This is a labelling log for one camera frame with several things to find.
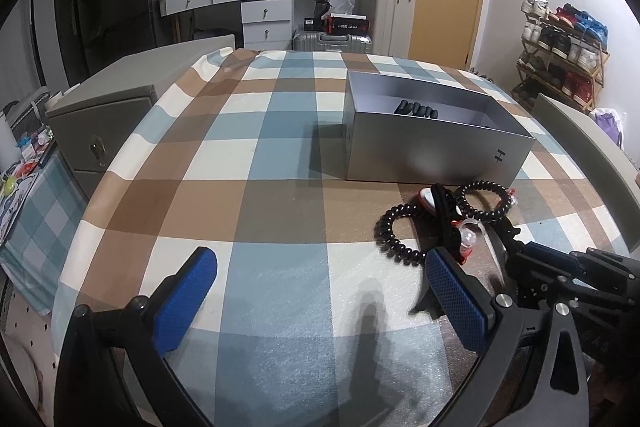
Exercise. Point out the checked blanket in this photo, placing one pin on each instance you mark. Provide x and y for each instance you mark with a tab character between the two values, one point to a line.
35	212

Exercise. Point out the rows of shoes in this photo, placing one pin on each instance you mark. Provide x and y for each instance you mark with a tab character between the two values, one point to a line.
565	42

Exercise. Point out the large black claw clip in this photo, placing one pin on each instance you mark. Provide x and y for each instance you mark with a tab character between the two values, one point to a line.
445	217

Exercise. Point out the black spiral tie red beads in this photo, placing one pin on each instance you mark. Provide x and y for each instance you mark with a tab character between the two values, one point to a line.
482	202

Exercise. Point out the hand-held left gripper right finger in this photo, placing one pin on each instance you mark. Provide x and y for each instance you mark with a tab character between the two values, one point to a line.
457	299

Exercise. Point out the white dressing table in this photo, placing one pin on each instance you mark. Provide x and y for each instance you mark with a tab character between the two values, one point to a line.
240	7

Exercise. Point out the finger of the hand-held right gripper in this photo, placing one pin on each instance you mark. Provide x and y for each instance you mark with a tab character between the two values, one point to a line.
496	252
542	253

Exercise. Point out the silver cardboard box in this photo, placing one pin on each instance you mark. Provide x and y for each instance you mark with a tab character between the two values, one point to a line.
425	157

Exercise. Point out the beige suitcase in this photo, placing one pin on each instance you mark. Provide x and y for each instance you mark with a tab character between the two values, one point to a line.
390	19

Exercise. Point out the clutter of small bottles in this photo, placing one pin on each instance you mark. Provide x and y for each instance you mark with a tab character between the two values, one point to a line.
25	147

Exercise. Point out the red black flat box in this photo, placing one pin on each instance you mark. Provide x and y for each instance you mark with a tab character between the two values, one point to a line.
348	23

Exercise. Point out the clear red hair clip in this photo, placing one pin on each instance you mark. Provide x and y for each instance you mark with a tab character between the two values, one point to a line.
467	241

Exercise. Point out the purple bag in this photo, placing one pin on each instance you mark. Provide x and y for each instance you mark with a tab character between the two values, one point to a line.
607	124

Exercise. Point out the checked tablecloth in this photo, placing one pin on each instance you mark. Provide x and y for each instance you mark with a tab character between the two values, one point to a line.
280	257

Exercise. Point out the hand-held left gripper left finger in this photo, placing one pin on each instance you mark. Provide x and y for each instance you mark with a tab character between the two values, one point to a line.
187	294

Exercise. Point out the small black box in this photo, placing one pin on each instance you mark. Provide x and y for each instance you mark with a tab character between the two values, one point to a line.
310	24

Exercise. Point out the grey cabinet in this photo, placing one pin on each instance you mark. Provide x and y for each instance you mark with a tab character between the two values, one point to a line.
105	127

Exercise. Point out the silver suitcase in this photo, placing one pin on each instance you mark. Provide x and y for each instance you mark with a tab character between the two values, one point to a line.
330	43

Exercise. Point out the white round pin badge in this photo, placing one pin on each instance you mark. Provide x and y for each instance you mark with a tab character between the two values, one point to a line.
426	199

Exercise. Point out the small black claw clip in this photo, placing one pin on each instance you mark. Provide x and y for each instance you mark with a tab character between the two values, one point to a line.
416	109

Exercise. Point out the wooden shoe rack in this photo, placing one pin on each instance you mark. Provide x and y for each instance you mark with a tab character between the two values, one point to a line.
562	57

